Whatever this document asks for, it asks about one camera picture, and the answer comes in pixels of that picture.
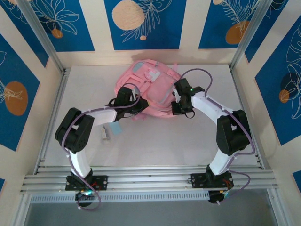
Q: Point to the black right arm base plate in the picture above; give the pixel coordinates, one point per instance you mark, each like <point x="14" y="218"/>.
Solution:
<point x="197" y="180"/>

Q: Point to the pink white backpack charm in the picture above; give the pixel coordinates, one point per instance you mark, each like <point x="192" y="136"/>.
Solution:
<point x="154" y="75"/>

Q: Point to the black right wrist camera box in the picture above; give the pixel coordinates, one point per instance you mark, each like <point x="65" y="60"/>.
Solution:
<point x="177" y="109"/>

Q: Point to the light blue notepad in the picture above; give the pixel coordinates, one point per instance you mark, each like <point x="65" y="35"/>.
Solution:
<point x="116" y="129"/>

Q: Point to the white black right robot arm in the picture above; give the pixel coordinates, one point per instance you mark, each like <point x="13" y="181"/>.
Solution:
<point x="221" y="162"/>

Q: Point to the clear plastic pencil case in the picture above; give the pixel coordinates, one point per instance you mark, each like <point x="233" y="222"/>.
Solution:
<point x="105" y="134"/>

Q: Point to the aluminium frame post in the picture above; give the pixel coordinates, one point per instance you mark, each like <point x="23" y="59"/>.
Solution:
<point x="249" y="33"/>
<point x="42" y="35"/>

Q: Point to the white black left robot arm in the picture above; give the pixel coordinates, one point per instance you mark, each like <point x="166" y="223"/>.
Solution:
<point x="77" y="162"/>

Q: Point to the aluminium side rail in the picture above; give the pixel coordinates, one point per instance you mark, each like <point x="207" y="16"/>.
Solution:
<point x="238" y="94"/>
<point x="53" y="117"/>

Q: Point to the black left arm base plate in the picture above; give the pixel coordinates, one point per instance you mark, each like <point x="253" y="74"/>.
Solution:
<point x="101" y="182"/>

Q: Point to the aluminium front rail beam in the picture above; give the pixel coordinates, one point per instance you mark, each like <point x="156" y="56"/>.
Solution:
<point x="150" y="180"/>

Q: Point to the pink school backpack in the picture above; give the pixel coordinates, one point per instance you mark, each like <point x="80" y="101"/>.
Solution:
<point x="155" y="94"/>

